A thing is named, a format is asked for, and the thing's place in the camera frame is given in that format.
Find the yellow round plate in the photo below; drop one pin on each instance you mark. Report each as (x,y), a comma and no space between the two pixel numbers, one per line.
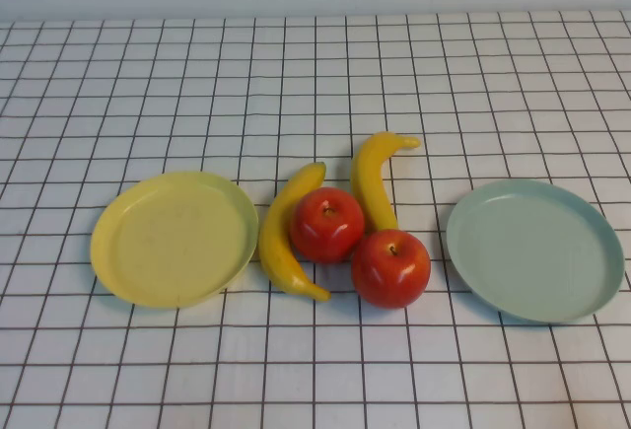
(172,241)

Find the yellow banana long stem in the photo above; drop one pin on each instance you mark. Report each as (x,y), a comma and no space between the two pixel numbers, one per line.
(367,182)

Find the white grid-pattern tablecloth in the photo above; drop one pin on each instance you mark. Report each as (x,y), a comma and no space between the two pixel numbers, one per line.
(315,79)

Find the pale green round plate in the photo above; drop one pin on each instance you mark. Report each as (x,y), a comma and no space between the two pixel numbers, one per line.
(535,251)

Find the red apple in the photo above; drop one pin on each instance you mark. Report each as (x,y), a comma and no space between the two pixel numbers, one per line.
(325,232)
(389,276)

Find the yellow banana green tip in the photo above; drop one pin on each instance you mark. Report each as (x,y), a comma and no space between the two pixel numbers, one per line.
(276,246)

